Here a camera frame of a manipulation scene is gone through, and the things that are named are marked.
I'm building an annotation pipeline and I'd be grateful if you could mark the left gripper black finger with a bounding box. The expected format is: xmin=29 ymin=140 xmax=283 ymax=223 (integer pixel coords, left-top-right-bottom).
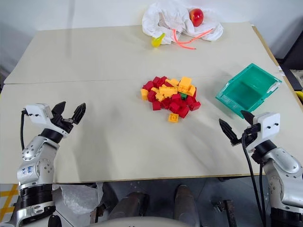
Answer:
xmin=71 ymin=102 xmax=87 ymax=124
xmin=51 ymin=101 xmax=67 ymax=117

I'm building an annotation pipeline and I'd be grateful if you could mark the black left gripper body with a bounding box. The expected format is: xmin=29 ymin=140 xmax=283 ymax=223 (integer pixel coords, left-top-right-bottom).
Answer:
xmin=49 ymin=113 xmax=75 ymax=134

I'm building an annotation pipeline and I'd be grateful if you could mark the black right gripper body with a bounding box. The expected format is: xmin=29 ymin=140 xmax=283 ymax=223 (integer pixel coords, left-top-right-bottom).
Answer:
xmin=238 ymin=122 xmax=261 ymax=151

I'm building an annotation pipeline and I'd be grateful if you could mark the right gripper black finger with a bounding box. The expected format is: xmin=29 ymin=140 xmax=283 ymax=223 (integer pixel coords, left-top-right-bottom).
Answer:
xmin=219 ymin=118 xmax=239 ymax=146
xmin=241 ymin=110 xmax=255 ymax=126

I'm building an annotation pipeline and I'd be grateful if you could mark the green plastic bin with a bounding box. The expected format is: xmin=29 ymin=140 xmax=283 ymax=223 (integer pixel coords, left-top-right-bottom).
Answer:
xmin=215 ymin=62 xmax=283 ymax=119

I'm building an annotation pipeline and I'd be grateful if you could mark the black furniture beside table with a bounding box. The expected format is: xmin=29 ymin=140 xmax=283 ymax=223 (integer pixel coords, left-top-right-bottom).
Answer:
xmin=271 ymin=41 xmax=303 ymax=92

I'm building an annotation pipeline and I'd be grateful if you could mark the white crumpled plastic sheet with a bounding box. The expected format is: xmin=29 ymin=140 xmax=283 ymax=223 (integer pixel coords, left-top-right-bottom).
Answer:
xmin=52 ymin=182 xmax=104 ymax=215

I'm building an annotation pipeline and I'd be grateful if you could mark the dark rounded shape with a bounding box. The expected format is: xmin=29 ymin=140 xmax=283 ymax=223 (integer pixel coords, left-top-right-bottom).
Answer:
xmin=110 ymin=191 xmax=150 ymax=220
xmin=173 ymin=184 xmax=201 ymax=221

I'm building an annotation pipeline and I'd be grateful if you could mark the yellow-green plastic toy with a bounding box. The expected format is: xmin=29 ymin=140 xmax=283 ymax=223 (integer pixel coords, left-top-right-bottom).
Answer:
xmin=151 ymin=33 xmax=166 ymax=48

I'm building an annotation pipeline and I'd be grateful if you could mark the red apple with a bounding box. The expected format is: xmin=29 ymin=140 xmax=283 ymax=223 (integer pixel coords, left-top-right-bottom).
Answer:
xmin=188 ymin=8 xmax=205 ymax=27

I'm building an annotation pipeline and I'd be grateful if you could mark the white rounded robot torso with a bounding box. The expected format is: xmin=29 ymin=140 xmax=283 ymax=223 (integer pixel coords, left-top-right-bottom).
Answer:
xmin=86 ymin=216 xmax=208 ymax=227

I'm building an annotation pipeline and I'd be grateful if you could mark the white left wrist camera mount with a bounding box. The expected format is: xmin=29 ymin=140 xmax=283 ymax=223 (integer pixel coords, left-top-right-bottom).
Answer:
xmin=25 ymin=103 xmax=54 ymax=125

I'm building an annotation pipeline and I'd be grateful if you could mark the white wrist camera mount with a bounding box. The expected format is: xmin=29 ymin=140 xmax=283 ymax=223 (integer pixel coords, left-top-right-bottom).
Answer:
xmin=25 ymin=103 xmax=54 ymax=125
xmin=257 ymin=112 xmax=281 ymax=145

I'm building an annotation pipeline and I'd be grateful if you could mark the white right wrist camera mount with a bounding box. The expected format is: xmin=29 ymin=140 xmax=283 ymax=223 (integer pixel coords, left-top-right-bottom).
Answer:
xmin=257 ymin=112 xmax=281 ymax=145

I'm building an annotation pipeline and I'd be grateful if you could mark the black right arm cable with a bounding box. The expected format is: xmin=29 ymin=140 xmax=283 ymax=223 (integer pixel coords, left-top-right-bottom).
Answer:
xmin=241 ymin=132 xmax=267 ymax=227

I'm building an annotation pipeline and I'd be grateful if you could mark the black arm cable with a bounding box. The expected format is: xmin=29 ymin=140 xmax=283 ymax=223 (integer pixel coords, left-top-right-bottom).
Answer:
xmin=20 ymin=109 xmax=27 ymax=151
xmin=241 ymin=132 xmax=267 ymax=227

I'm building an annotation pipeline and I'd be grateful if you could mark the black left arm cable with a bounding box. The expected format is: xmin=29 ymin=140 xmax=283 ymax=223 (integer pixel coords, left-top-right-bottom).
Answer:
xmin=20 ymin=109 xmax=27 ymax=151

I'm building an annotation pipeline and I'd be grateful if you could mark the metal bracket under table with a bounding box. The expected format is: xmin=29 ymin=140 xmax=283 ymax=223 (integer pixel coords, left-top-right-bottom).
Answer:
xmin=212 ymin=199 xmax=238 ymax=227

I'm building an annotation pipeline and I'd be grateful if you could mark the orange drawstring cord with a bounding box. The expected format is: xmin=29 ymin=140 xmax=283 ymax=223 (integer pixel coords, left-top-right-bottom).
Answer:
xmin=171 ymin=28 xmax=214 ymax=51

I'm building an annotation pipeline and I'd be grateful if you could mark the white cloth drawstring bag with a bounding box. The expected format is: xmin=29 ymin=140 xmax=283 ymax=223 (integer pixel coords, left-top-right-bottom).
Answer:
xmin=142 ymin=0 xmax=224 ymax=45

